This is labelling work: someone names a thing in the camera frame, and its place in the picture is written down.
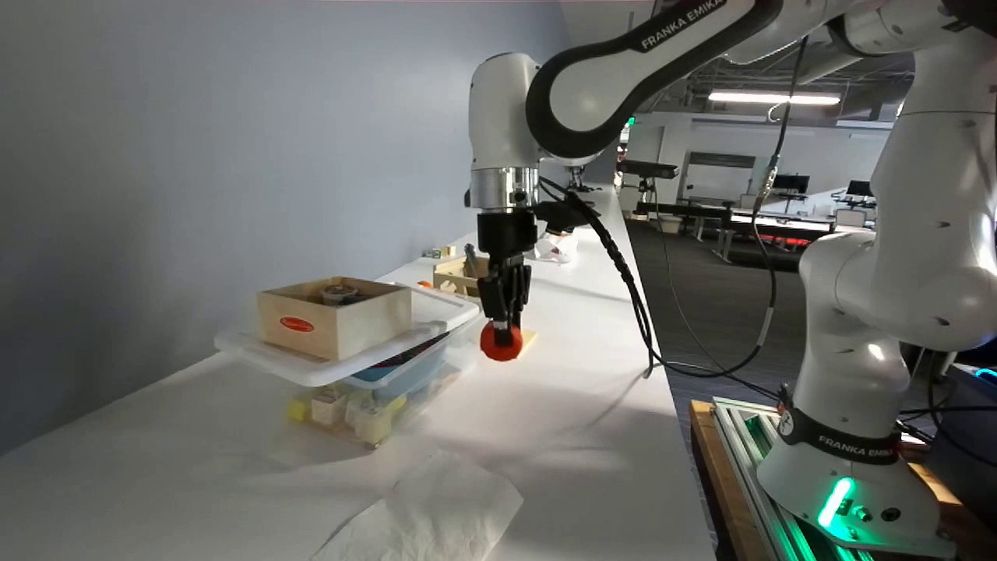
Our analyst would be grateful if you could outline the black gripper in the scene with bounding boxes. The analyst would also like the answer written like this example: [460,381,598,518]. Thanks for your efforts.
[478,211,535,325]

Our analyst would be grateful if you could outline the wooden shape sorter cube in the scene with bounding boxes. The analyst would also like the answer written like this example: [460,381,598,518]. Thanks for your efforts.
[433,257,488,297]

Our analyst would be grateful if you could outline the clear plastic storage bin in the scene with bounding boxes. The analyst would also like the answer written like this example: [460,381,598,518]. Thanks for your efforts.
[287,337,471,448]

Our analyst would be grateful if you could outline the small wooden crate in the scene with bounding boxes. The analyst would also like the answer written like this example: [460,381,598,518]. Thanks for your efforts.
[256,278,410,363]

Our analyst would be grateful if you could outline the white tissue paper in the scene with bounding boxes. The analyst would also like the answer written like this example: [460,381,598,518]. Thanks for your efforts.
[309,451,522,561]

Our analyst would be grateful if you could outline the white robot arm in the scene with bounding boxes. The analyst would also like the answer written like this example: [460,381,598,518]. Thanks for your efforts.
[467,0,997,555]

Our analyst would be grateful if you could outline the white bin lid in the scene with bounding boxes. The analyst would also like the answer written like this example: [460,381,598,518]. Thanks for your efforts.
[216,278,478,387]

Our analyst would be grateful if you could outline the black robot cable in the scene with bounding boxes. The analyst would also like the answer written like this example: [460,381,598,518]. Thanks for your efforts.
[535,175,792,384]

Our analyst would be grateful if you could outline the red toy ball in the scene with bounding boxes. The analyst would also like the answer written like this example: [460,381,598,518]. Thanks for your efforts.
[479,325,522,363]

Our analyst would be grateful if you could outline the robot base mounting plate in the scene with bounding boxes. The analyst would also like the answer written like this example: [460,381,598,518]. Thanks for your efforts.
[693,399,997,561]

